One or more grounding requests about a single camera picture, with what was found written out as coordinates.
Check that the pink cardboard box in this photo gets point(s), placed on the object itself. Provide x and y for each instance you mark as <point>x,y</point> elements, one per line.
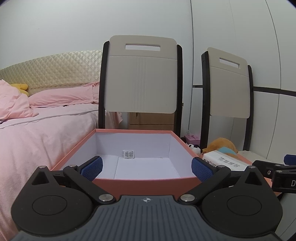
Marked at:
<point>138,141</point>

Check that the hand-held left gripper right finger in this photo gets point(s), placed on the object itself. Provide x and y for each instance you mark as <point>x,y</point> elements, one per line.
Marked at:
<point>201,169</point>

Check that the pink tissue box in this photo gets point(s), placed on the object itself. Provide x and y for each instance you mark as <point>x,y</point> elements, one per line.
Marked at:
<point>192,138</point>

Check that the white wet wipes pack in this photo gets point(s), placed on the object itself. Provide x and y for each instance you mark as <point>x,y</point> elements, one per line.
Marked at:
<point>226,160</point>

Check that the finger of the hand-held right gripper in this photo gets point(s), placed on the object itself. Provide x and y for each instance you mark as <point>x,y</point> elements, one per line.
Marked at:
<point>291,160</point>
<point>266,166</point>

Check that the orange plush toy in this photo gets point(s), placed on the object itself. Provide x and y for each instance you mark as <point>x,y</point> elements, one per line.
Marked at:
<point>219,142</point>

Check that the yellow plush toy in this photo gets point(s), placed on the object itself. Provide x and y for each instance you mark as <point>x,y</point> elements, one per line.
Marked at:
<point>20,88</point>

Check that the pink pillow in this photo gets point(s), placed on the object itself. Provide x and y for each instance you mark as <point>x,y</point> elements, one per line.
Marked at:
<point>67,95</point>

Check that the beige chair with black frame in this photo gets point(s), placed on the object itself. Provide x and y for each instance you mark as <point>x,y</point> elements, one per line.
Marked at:
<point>231,92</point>
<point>141,81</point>

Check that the crumpled pink duvet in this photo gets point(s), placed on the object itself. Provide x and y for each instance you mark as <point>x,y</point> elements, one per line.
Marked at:
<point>11,102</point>

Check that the panda plush toy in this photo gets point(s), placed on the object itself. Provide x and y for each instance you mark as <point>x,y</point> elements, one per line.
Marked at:
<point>195,147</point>

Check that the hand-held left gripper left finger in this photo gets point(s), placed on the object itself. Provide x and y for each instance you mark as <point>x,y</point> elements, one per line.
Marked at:
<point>92,168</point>

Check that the small white desiccant packet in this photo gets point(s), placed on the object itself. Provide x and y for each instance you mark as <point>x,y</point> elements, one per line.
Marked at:
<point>128,154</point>

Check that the pink bed sheet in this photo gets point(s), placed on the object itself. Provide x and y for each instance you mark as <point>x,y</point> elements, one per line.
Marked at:
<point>41,139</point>

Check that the pink cardboard box lid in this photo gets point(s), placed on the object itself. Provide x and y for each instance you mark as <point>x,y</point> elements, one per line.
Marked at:
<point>270,184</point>

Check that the wooden cabinet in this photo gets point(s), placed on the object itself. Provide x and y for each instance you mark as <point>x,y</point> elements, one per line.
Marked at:
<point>150,121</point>

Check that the quilted cream bed headboard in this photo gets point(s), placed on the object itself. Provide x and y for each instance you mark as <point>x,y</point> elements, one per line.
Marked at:
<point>53,69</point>

